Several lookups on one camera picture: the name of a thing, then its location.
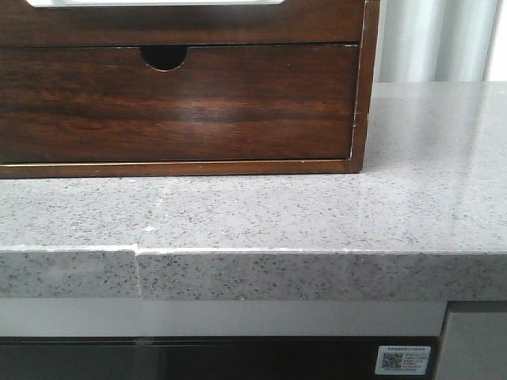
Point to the white QR code sticker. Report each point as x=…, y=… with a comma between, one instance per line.
x=402, y=360

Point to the white drawer handle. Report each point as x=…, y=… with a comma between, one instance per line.
x=125, y=3

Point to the wooden drawer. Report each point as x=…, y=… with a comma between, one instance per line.
x=24, y=26
x=232, y=102

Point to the dark wooden drawer cabinet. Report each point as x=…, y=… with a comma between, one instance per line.
x=168, y=57

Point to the grey cabinet door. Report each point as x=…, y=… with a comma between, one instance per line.
x=473, y=342

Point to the black built-in appliance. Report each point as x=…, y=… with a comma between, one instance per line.
x=217, y=357

